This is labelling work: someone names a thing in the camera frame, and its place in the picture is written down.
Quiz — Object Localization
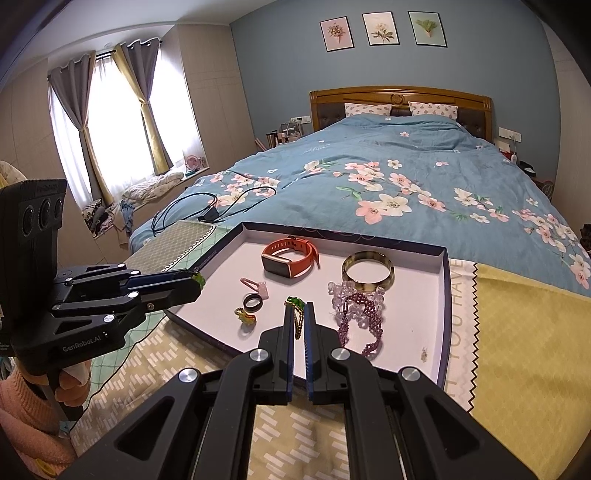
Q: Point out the tortoiseshell bangle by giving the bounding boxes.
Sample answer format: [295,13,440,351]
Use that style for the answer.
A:
[342,250,396,293]

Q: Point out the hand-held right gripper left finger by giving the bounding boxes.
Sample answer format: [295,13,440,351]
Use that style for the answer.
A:
[58,305,297,480]

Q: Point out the blue floral duvet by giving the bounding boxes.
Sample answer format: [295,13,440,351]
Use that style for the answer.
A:
[129,114,591,296]

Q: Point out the white patterned pillow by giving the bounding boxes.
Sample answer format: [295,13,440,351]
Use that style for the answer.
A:
[408,102,459,121]
[345,102,393,117]

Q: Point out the gold chain with green stones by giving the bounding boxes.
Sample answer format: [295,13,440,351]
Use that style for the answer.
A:
[285,296,306,340]

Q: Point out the pink hair clip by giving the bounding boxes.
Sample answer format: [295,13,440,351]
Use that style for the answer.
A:
[240,277,270,296]

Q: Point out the black cable with adapter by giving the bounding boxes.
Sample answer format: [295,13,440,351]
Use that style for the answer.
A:
[151,178,278,233]

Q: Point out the orange smartwatch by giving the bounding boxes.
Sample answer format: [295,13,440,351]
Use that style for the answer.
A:
[261,236,321,278]

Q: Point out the person's left hand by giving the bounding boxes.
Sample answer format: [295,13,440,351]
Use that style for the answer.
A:
[53,362,92,409]

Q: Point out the beige down jacket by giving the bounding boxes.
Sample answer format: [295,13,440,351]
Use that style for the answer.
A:
[0,161,26,186]

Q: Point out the folded light quilt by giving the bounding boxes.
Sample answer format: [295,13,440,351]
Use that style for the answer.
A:
[122,173,185,200]

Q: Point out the yellow green patchwork blanket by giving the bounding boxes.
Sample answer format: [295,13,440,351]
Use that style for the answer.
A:
[69,219,591,480]

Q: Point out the green plant framed picture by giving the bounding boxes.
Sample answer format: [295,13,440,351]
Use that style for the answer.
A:
[408,11,448,48]

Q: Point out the shallow white box purple rim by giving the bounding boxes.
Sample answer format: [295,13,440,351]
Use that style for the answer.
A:
[163,222,451,393]

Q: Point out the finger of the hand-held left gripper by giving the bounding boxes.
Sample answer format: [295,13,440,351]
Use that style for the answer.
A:
[54,263,204,304]
[52,288,202,334]

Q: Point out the cosmetics on bedside table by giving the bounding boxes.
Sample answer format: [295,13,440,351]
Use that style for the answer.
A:
[264,117,315,149]

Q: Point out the wooden bed headboard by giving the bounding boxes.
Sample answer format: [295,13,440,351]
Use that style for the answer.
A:
[309,85,492,139]

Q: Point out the grey and khaki curtain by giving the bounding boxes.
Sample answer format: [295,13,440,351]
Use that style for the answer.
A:
[112,37,174,176]
[47,60,116,206]

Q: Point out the white sheer curtain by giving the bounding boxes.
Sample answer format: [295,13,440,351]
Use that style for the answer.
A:
[50,55,208,200]

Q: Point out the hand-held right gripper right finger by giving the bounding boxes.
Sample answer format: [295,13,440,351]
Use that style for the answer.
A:
[302,302,539,480]

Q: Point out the pile of clothes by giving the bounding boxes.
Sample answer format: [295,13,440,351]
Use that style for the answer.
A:
[82,199,137,246]

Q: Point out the person's left forearm pink sleeve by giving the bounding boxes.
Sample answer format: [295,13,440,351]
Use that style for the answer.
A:
[0,367,78,477]

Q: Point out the clear crystal bead bracelet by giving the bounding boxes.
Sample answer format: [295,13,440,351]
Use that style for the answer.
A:
[328,281,387,325]

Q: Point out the pink flower framed picture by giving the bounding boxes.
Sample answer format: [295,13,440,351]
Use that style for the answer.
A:
[320,17,355,52]

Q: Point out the maroon bead bracelet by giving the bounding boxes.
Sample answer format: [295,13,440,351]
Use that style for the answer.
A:
[337,292,385,361]

